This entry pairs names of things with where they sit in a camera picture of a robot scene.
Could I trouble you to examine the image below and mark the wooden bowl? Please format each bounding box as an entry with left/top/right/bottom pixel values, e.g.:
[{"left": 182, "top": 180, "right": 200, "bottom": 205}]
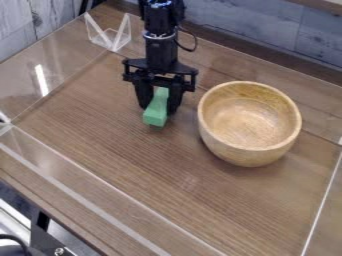
[{"left": 197, "top": 81, "right": 301, "bottom": 167}]

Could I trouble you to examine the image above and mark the black cable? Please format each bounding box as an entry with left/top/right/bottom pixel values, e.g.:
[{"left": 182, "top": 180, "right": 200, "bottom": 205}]
[{"left": 0, "top": 234, "right": 31, "bottom": 256}]

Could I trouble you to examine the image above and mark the black table leg bracket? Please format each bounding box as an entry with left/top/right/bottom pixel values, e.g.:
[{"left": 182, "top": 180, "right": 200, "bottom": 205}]
[{"left": 29, "top": 210, "right": 77, "bottom": 256}]

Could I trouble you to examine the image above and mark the green rectangular stick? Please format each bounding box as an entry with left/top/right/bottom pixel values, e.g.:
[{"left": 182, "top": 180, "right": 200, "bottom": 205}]
[{"left": 142, "top": 87, "right": 168, "bottom": 127}]

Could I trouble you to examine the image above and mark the clear acrylic front wall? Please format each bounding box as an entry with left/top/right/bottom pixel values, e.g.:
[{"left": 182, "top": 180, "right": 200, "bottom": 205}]
[{"left": 0, "top": 124, "right": 227, "bottom": 256}]

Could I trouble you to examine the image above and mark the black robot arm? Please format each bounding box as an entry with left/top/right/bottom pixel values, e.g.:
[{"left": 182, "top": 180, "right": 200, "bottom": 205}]
[{"left": 122, "top": 0, "right": 198, "bottom": 115}]

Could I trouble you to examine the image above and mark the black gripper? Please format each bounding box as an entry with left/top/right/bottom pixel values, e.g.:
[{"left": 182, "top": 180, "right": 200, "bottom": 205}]
[{"left": 121, "top": 58, "right": 198, "bottom": 114}]

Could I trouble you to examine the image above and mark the clear acrylic corner bracket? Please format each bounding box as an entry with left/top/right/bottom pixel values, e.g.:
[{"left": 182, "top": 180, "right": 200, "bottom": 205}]
[{"left": 84, "top": 13, "right": 132, "bottom": 52}]

